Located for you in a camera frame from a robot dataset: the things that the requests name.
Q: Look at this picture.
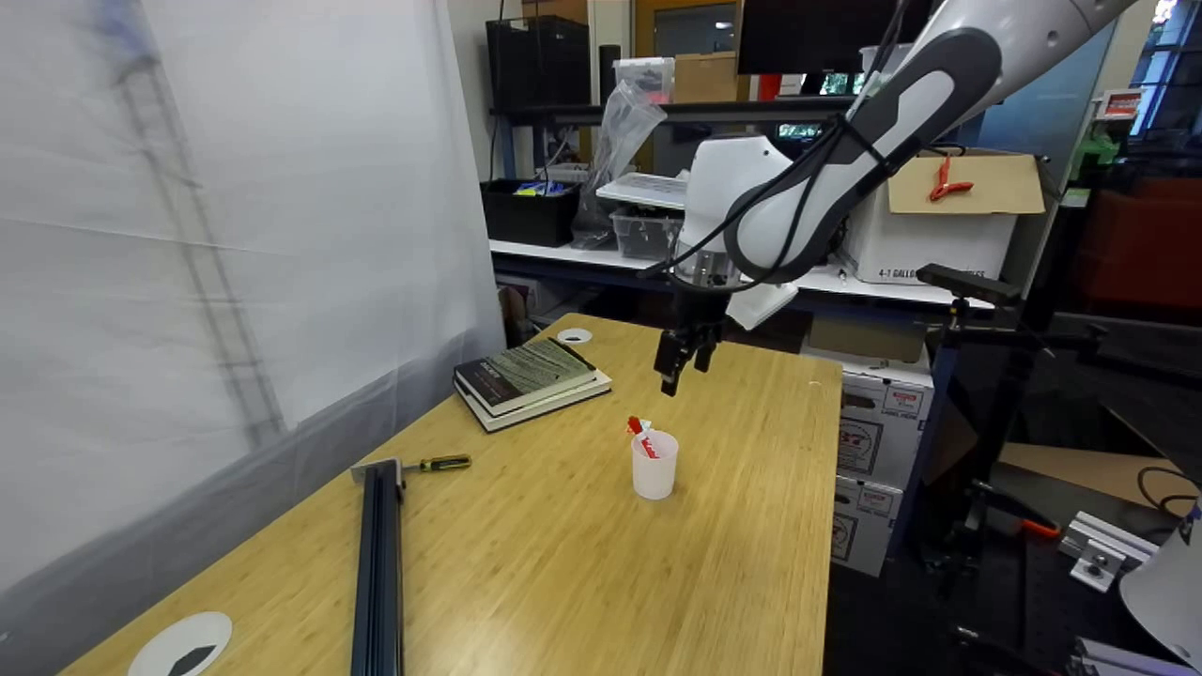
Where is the black upper shelf board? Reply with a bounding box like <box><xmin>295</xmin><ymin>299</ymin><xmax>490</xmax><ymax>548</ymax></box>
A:
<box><xmin>491</xmin><ymin>95</ymin><xmax>867</xmax><ymax>131</ymax></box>

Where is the black stand with flat head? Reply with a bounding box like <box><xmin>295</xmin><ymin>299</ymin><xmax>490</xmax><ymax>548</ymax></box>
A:
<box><xmin>918</xmin><ymin>257</ymin><xmax>1069</xmax><ymax>503</ymax></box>

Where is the green and black book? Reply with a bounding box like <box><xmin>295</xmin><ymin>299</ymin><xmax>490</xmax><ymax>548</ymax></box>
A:
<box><xmin>451</xmin><ymin>335</ymin><xmax>600</xmax><ymax>414</ymax></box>

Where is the brown cardboard sheet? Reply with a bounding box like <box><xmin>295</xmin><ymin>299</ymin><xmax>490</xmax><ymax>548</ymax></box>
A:
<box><xmin>884</xmin><ymin>149</ymin><xmax>1049</xmax><ymax>217</ymax></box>

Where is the dark red cabinet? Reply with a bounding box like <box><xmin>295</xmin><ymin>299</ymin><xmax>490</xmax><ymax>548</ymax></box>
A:
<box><xmin>1084</xmin><ymin>172</ymin><xmax>1202</xmax><ymax>320</ymax></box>

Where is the black monitor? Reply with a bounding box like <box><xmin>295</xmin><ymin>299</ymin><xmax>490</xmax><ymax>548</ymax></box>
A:
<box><xmin>733</xmin><ymin>0</ymin><xmax>935</xmax><ymax>75</ymax></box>

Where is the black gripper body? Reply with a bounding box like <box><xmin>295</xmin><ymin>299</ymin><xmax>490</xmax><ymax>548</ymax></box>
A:
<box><xmin>668</xmin><ymin>277</ymin><xmax>733</xmax><ymax>353</ymax></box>

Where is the long black metal rail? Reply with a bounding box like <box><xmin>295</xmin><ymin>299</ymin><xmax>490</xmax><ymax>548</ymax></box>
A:
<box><xmin>350</xmin><ymin>458</ymin><xmax>409</xmax><ymax>676</ymax></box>

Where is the brown cardboard box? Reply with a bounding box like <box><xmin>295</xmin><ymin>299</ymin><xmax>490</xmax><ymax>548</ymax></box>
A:
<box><xmin>668</xmin><ymin>47</ymin><xmax>757</xmax><ymax>108</ymax></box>

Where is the white flat tray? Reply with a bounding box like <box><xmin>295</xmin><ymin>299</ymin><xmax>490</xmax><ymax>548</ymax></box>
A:
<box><xmin>594</xmin><ymin>169</ymin><xmax>695</xmax><ymax>217</ymax></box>

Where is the red marker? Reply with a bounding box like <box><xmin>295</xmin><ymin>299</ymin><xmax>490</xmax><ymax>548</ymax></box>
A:
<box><xmin>623</xmin><ymin>414</ymin><xmax>660</xmax><ymax>463</ymax></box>

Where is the flat cardboard floor sheet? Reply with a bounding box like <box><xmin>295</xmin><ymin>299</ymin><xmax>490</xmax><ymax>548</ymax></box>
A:
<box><xmin>995</xmin><ymin>439</ymin><xmax>1202</xmax><ymax>519</ymax></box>

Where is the black box on shelf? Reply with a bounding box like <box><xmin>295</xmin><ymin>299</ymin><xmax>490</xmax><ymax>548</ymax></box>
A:
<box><xmin>485</xmin><ymin>16</ymin><xmax>594</xmax><ymax>113</ymax></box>

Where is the white printer box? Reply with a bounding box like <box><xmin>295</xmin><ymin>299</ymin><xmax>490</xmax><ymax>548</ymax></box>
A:
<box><xmin>838</xmin><ymin>200</ymin><xmax>1018</xmax><ymax>285</ymax></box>

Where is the white thick book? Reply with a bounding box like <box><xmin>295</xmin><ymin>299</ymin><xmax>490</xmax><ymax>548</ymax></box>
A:
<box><xmin>455</xmin><ymin>369</ymin><xmax>617</xmax><ymax>435</ymax></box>

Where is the blue panel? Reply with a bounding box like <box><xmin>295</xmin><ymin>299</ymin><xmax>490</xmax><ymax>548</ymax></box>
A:
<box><xmin>970</xmin><ymin>26</ymin><xmax>1121</xmax><ymax>196</ymax></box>

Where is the large white table grommet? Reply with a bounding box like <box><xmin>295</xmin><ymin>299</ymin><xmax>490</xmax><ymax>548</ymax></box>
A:
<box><xmin>124</xmin><ymin>609</ymin><xmax>237</xmax><ymax>676</ymax></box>

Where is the white counter shelf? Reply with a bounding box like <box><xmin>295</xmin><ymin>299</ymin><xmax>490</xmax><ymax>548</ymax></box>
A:
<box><xmin>490</xmin><ymin>236</ymin><xmax>995</xmax><ymax>310</ymax></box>

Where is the black floor cable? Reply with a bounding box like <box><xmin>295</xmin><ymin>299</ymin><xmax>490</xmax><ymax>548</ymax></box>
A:
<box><xmin>1134</xmin><ymin>463</ymin><xmax>1202</xmax><ymax>519</ymax></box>

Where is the translucent white plastic cup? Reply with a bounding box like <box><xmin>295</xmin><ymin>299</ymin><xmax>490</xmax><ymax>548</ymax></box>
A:
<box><xmin>629</xmin><ymin>423</ymin><xmax>683</xmax><ymax>503</ymax></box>

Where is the white printed carton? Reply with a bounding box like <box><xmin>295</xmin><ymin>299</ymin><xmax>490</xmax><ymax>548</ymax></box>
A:
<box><xmin>829</xmin><ymin>471</ymin><xmax>911</xmax><ymax>583</ymax></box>
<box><xmin>836</xmin><ymin>358</ymin><xmax>940</xmax><ymax>490</ymax></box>

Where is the clear plastic bag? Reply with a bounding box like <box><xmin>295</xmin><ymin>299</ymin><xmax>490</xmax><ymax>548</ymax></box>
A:
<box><xmin>575</xmin><ymin>52</ymin><xmax>675</xmax><ymax>249</ymax></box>

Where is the white round disc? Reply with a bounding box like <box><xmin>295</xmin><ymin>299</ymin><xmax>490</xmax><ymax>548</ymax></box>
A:
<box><xmin>1121</xmin><ymin>520</ymin><xmax>1202</xmax><ymax>669</ymax></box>

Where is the black storage bin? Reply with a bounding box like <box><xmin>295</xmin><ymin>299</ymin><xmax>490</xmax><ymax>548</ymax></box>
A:
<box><xmin>483</xmin><ymin>177</ymin><xmax>584</xmax><ymax>249</ymax></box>

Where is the clear plastic bin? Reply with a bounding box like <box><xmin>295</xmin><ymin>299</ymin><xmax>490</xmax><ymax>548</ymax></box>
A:
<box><xmin>610</xmin><ymin>207</ymin><xmax>690</xmax><ymax>266</ymax></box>

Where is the red clamp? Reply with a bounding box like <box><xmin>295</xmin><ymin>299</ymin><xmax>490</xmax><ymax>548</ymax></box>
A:
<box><xmin>928</xmin><ymin>156</ymin><xmax>978</xmax><ymax>207</ymax></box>

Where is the aluminium bracket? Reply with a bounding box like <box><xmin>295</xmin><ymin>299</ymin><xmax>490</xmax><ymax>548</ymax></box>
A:
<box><xmin>1061</xmin><ymin>507</ymin><xmax>1161</xmax><ymax>595</ymax></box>

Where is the white fabric screen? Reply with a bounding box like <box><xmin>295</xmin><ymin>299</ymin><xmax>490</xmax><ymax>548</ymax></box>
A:
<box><xmin>0</xmin><ymin>0</ymin><xmax>510</xmax><ymax>676</ymax></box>

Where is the red handled tool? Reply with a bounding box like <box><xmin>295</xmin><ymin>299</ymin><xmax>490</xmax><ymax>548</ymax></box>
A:
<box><xmin>987</xmin><ymin>503</ymin><xmax>1069</xmax><ymax>543</ymax></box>

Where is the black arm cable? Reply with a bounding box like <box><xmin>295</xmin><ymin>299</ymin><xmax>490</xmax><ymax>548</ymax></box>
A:
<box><xmin>644</xmin><ymin>0</ymin><xmax>915</xmax><ymax>295</ymax></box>

